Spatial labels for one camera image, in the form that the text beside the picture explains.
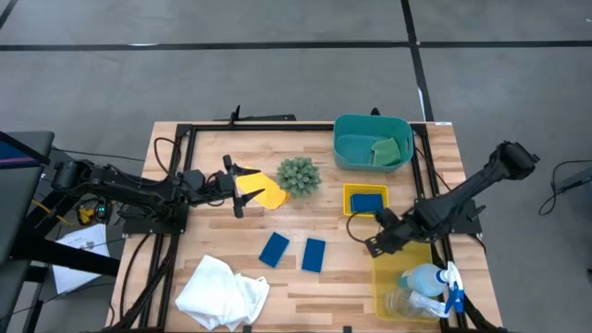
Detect black mount bracket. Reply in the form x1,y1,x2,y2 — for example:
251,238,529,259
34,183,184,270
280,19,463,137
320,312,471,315
227,105,297,123

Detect blue rectangular sponge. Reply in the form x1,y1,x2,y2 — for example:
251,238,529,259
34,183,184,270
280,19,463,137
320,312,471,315
301,237,327,274
350,192,386,215
257,230,290,268

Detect teal plastic bin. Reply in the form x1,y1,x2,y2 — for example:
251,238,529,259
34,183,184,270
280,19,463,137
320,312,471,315
332,114,415,173

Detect yellow black device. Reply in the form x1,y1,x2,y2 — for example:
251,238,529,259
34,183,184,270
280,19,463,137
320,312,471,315
76,198,112,227

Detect clear plastic cup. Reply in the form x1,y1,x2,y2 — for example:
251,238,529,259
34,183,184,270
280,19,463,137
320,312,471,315
386,286,420,319

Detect green scouring pad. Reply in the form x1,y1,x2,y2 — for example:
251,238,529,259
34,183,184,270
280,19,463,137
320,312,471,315
371,136,402,167

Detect artificial green potted plant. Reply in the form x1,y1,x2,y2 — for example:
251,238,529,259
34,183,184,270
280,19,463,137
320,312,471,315
276,155,323,198

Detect black aluminium table frame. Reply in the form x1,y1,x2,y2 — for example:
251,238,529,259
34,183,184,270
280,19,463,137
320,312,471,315
108,120,508,333

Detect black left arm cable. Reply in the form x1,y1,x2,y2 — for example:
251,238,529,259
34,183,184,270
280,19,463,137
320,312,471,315
153,136,184,175

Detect translucent yellow plastic bin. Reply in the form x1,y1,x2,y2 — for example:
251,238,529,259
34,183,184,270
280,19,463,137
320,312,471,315
371,240,452,324

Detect white paper sheets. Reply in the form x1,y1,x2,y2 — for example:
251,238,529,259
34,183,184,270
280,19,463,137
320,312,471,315
52,223,112,295

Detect black floor cable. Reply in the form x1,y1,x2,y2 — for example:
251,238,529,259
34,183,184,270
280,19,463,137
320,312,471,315
50,146,145,163
538,159,592,216

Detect black workbench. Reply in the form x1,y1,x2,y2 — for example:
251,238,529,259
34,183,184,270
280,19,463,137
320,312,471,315
0,130,122,333

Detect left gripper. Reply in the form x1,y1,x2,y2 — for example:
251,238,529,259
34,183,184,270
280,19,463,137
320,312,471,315
214,154,266,220

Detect yellow strap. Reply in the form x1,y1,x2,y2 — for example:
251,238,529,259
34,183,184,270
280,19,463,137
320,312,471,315
31,198,73,228

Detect yellow cloth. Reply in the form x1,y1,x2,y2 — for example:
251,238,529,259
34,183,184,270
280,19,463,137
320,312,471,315
235,169,291,210

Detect white crumpled cloth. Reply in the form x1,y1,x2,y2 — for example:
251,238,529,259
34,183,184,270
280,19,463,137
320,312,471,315
174,253,271,332

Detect small yellow slotted basket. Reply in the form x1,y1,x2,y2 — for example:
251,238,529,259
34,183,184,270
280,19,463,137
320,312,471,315
342,182,391,218

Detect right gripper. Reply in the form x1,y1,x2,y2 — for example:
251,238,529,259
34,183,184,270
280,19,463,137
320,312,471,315
364,206,413,259

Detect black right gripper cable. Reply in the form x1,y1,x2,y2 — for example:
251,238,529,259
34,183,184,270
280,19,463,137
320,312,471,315
345,210,385,244

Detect spray bottle with blue liquid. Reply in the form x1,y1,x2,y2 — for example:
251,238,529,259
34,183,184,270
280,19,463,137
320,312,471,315
398,260,466,315

